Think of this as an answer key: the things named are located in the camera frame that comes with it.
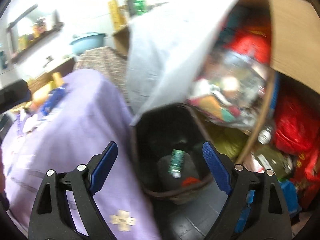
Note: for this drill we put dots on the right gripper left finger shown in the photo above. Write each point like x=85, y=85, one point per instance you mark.
x=51, y=216

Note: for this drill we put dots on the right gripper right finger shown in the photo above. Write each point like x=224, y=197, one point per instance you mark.
x=236, y=182

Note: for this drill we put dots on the green can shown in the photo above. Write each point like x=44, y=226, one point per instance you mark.
x=176, y=163

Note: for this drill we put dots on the dark brown trash bin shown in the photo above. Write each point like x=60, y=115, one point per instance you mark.
x=154, y=137

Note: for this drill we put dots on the blue plastic bag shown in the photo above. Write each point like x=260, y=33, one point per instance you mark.
x=291, y=198

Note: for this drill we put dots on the olive green packaged box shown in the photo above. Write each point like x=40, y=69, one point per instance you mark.
x=267, y=158

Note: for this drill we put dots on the purple floral tablecloth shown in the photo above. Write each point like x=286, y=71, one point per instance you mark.
x=92, y=114

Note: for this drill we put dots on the light blue plastic basin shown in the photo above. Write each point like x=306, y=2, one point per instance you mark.
x=87, y=42

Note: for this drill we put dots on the clear plastic bottle white cap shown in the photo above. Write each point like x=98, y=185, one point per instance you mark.
x=266, y=134

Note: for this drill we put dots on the olive green bag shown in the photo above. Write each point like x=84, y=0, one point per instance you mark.
x=230, y=142

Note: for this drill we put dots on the red mesh sack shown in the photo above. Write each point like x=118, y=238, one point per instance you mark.
x=297, y=124

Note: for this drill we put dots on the floral patterned cloth cover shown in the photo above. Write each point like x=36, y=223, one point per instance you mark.
x=109, y=62

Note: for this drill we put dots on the clear bag of colourful items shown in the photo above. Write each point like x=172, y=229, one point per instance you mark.
x=230, y=88

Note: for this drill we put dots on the green soda bottle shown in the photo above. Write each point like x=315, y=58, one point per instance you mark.
x=139, y=6

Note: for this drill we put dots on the white plastic sheet cover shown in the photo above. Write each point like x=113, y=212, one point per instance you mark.
x=168, y=45

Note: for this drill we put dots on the wooden shelf cabinet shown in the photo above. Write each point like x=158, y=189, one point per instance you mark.
x=294, y=53

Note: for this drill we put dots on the wooden framed wall shelf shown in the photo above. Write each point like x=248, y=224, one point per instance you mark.
x=31, y=28

